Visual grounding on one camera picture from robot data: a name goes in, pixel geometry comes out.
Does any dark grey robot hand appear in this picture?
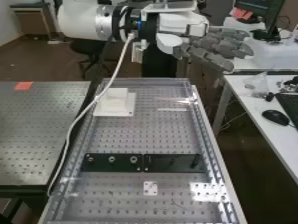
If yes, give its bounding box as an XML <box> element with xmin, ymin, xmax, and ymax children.
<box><xmin>140</xmin><ymin>0</ymin><xmax>257</xmax><ymax>73</ymax></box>

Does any black office chair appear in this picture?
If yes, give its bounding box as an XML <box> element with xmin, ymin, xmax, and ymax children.
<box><xmin>69</xmin><ymin>37</ymin><xmax>109</xmax><ymax>78</ymax></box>

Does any clear plastic bag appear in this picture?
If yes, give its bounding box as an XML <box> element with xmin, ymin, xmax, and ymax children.
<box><xmin>242</xmin><ymin>71</ymin><xmax>273</xmax><ymax>95</ymax></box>

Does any small white box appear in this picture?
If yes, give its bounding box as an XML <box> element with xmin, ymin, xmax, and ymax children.
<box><xmin>92</xmin><ymin>87</ymin><xmax>137</xmax><ymax>118</ymax></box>

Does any white desk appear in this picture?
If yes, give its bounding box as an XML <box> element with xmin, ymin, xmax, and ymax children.
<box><xmin>211</xmin><ymin>70</ymin><xmax>298</xmax><ymax>188</ymax></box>

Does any clear box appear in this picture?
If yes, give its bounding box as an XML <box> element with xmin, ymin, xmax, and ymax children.
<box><xmin>38</xmin><ymin>77</ymin><xmax>247</xmax><ymax>224</ymax></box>

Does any black computer mouse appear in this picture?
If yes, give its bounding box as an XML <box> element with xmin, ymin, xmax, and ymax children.
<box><xmin>261</xmin><ymin>108</ymin><xmax>293</xmax><ymax>127</ymax></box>

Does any black keyboard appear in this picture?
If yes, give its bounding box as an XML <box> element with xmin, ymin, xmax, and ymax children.
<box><xmin>274</xmin><ymin>92</ymin><xmax>298</xmax><ymax>130</ymax></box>

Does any red sticker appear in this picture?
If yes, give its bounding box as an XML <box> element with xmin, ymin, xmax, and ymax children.
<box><xmin>13</xmin><ymin>81</ymin><xmax>36</xmax><ymax>92</ymax></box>

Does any black plate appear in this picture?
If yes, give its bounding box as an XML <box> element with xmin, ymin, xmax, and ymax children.
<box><xmin>80</xmin><ymin>152</ymin><xmax>209</xmax><ymax>174</ymax></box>

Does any small white square plate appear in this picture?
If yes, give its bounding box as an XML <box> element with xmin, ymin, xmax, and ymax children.
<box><xmin>141</xmin><ymin>180</ymin><xmax>160</xmax><ymax>198</ymax></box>

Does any white cable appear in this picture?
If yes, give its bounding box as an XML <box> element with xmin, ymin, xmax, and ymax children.
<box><xmin>45</xmin><ymin>32</ymin><xmax>137</xmax><ymax>198</ymax></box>

